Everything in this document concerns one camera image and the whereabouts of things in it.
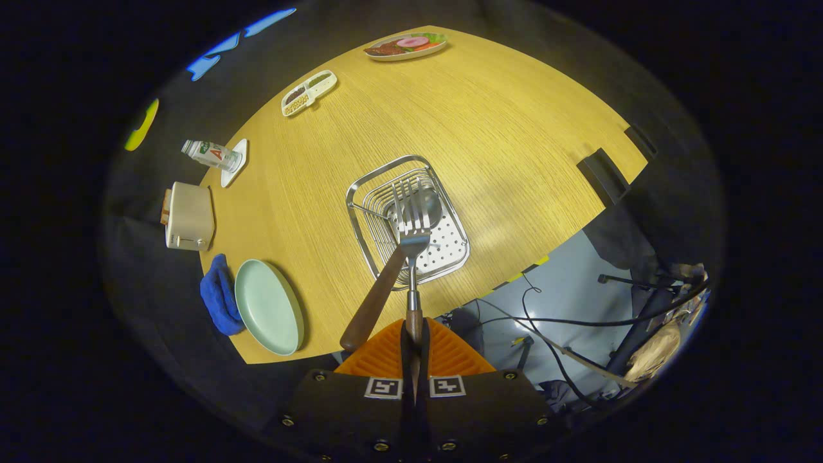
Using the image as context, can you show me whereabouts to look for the steel fork with wooden handle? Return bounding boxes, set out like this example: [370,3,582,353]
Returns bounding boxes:
[392,178,433,386]

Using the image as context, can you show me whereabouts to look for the white toaster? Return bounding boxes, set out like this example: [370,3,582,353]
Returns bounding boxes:
[165,182,215,251]

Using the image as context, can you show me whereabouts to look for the white divided snack dish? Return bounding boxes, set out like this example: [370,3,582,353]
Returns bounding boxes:
[281,69,338,117]

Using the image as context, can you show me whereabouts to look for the steel spoon with wooden handle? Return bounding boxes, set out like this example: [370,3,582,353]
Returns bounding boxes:
[339,188,444,353]

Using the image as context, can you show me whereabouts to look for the small clear labelled bottle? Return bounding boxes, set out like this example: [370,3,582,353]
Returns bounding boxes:
[181,140,242,173]

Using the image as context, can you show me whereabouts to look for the crumpled brown paper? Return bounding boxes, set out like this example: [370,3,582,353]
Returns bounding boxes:
[624,322,682,383]

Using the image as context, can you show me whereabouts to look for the steel wire basket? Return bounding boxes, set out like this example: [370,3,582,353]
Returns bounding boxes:
[345,154,471,291]

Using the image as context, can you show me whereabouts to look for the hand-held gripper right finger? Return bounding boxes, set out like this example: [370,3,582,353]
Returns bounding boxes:
[415,317,566,463]

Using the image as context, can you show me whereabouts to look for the white plate of toy food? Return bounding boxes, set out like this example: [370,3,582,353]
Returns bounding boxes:
[363,32,448,62]

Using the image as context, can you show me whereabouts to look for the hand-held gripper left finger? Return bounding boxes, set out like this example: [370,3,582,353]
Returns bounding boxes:
[280,317,415,463]

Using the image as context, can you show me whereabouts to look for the long black cable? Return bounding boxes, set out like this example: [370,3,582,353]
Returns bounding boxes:
[479,277,711,412]

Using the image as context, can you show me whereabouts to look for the black table edge bracket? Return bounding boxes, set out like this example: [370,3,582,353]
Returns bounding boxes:
[625,124,658,159]
[577,148,631,206]

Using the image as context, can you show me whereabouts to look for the pale green round plate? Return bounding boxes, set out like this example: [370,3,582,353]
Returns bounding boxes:
[234,259,305,356]

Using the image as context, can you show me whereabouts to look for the black tripod stand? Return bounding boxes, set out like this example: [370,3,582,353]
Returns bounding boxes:
[598,273,682,377]

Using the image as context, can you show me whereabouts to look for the blue fluffy towel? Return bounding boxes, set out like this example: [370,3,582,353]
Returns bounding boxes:
[199,253,246,336]

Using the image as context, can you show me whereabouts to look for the white square coaster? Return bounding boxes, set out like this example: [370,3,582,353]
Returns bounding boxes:
[221,138,248,188]

